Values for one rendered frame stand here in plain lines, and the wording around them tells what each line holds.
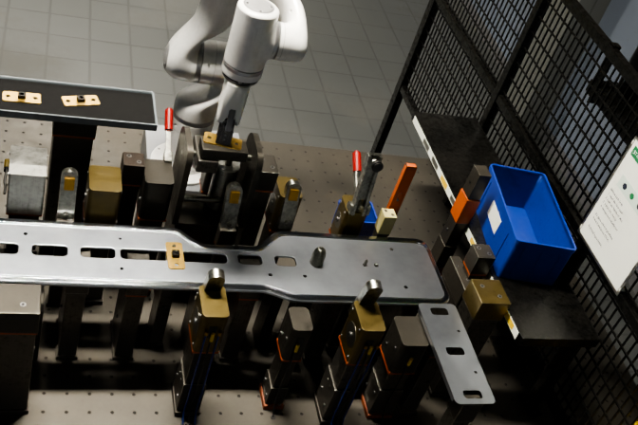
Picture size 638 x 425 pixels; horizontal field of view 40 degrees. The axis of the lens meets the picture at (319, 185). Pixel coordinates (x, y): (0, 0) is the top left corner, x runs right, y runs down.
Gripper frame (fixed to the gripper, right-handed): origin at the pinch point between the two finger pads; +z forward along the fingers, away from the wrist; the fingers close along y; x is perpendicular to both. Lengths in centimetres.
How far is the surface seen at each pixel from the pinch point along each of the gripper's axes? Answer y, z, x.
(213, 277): 23.4, 20.2, 3.6
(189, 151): -6.3, 11.7, -6.2
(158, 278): 17.0, 30.1, -7.2
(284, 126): -198, 131, 43
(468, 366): 26, 30, 64
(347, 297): 11.5, 30.1, 36.4
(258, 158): -9.3, 11.8, 9.9
